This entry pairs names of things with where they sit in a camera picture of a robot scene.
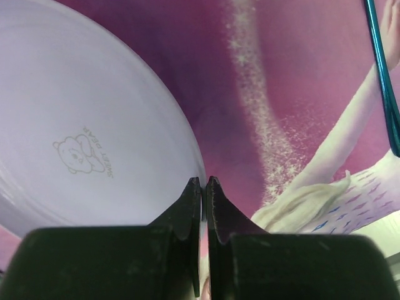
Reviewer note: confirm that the blue metal spoon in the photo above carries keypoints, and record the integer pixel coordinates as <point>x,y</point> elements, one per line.
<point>390,107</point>

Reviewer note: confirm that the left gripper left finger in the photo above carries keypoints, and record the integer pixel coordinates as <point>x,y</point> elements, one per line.
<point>156,261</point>

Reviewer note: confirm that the purple Frozen placemat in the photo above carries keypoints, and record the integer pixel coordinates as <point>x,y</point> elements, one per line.
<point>284,101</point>

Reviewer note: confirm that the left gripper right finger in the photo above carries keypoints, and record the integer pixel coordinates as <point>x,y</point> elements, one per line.
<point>247,263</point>

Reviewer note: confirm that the lilac plastic plate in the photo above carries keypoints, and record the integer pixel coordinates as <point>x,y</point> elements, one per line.
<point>90,136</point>

